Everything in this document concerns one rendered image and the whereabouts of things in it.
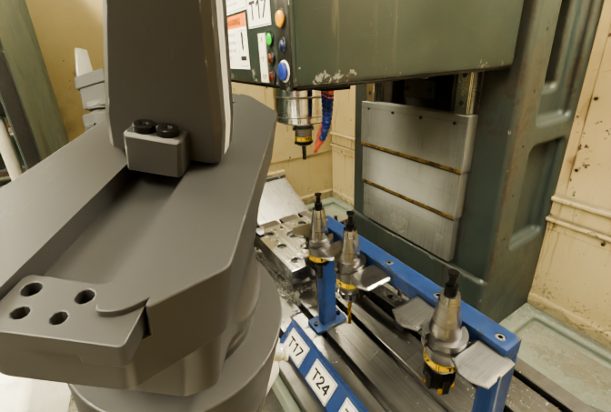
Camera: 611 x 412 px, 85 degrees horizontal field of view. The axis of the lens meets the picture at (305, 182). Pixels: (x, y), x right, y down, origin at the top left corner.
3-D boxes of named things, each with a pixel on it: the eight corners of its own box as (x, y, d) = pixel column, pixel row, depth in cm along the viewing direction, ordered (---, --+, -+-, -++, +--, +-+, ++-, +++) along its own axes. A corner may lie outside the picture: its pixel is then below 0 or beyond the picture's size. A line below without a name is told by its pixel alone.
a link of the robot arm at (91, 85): (106, 84, 73) (115, 138, 74) (58, 77, 64) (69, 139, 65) (145, 72, 67) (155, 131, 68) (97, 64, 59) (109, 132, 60)
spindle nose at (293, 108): (342, 118, 94) (342, 74, 90) (299, 128, 84) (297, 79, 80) (305, 113, 105) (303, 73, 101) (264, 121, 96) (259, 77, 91)
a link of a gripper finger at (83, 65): (73, 46, 66) (78, 78, 66) (89, 50, 68) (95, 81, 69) (68, 48, 66) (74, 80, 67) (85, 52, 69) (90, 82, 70)
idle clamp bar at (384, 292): (412, 340, 86) (414, 321, 84) (344, 289, 106) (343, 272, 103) (424, 331, 89) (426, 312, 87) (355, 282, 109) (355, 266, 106)
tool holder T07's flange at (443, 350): (475, 350, 48) (478, 336, 47) (445, 368, 45) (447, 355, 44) (441, 321, 53) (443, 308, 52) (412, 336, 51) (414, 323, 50)
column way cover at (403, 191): (447, 265, 115) (468, 116, 96) (358, 215, 153) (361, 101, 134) (456, 260, 118) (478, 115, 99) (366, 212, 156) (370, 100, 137)
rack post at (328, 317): (317, 336, 89) (315, 240, 78) (307, 323, 93) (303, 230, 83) (347, 319, 94) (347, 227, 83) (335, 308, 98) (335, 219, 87)
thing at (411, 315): (412, 336, 50) (412, 332, 49) (386, 315, 54) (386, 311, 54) (443, 316, 53) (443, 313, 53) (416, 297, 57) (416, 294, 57)
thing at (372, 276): (363, 295, 58) (363, 291, 58) (345, 279, 63) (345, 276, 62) (392, 280, 62) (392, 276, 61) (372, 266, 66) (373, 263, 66)
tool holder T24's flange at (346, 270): (371, 268, 67) (372, 258, 66) (352, 283, 63) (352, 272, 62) (347, 256, 71) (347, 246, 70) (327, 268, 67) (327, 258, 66)
